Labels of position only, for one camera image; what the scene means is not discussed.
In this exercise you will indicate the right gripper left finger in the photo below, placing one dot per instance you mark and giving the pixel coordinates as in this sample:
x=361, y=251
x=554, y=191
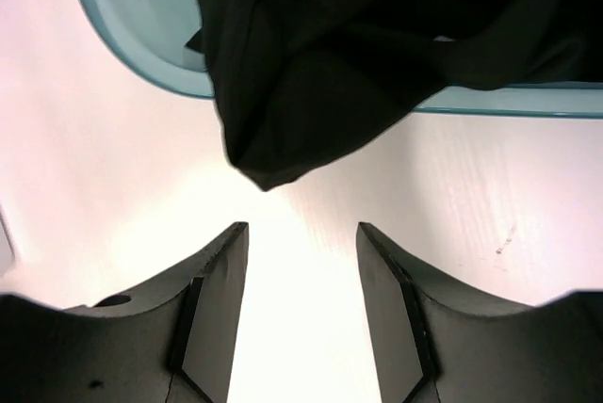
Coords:
x=171, y=338

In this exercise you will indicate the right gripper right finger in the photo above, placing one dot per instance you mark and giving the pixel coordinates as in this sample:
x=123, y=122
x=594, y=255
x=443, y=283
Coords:
x=436, y=339

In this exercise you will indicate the black shirt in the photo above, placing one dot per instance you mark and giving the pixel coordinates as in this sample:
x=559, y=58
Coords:
x=299, y=84

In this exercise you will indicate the teal plastic basin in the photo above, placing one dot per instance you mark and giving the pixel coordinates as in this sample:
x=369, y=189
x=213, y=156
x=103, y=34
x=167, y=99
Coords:
x=149, y=37

